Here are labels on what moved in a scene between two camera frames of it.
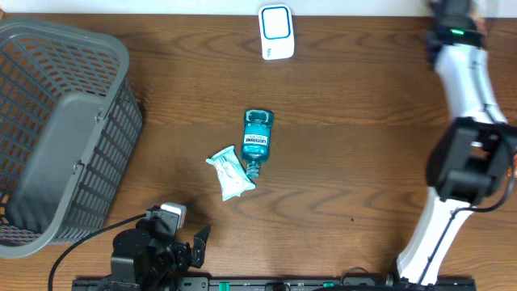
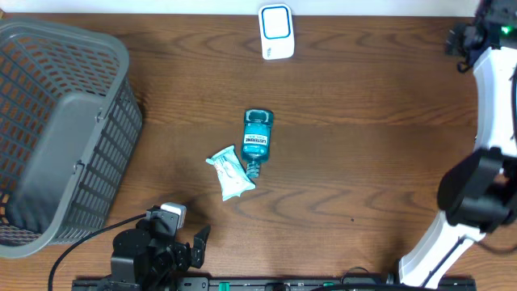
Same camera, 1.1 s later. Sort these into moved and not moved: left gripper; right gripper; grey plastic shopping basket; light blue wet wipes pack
Moved: right gripper
Not moved: light blue wet wipes pack; left gripper; grey plastic shopping basket
